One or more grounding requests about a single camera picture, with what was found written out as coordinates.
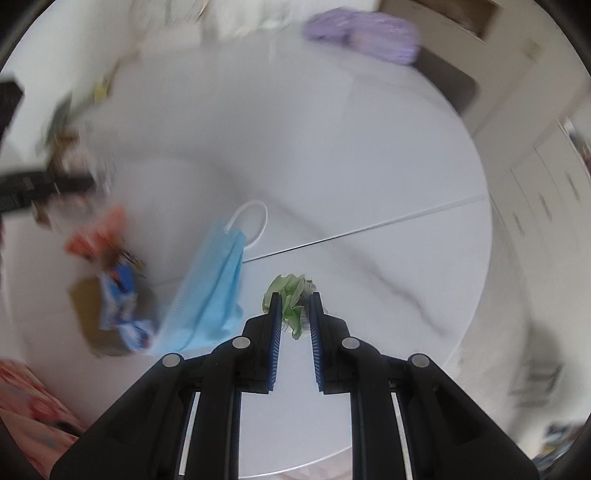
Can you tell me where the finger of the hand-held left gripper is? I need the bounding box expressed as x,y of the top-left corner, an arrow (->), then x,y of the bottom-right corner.
0,169 -> 96,214

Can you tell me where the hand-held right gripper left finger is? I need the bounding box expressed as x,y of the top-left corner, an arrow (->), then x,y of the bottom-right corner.
50,293 -> 283,480

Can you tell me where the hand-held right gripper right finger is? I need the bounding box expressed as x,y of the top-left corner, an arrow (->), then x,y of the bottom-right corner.
308,292 -> 540,480

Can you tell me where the green paper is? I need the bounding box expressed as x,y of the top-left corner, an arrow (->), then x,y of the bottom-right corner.
262,274 -> 311,341

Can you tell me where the pink crumpled paper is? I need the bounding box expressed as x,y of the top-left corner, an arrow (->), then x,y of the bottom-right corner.
98,207 -> 129,237

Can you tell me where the orange crumpled paper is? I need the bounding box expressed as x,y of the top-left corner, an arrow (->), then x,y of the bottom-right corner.
64,230 -> 122,267

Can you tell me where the blue face mask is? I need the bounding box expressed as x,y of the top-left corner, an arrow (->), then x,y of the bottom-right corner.
148,200 -> 269,357

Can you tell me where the small brown snack wrapper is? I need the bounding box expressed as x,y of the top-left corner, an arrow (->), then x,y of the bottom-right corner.
115,249 -> 147,278

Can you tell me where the blue printed carton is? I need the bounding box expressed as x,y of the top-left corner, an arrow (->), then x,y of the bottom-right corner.
97,262 -> 158,354

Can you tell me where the person's pink clothing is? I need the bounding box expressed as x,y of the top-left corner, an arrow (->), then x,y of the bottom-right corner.
0,359 -> 86,480

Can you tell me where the beige drawer cabinet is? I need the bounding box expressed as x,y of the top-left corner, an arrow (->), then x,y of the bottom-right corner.
475,117 -> 591,324

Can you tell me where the dark grey chair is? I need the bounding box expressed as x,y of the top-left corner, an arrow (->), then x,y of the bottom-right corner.
413,46 -> 478,116

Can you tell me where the purple backpack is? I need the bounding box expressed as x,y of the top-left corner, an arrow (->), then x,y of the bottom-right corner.
302,10 -> 422,66

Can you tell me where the beige tall wardrobe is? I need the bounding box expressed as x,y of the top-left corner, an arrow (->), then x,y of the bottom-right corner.
379,0 -> 546,61

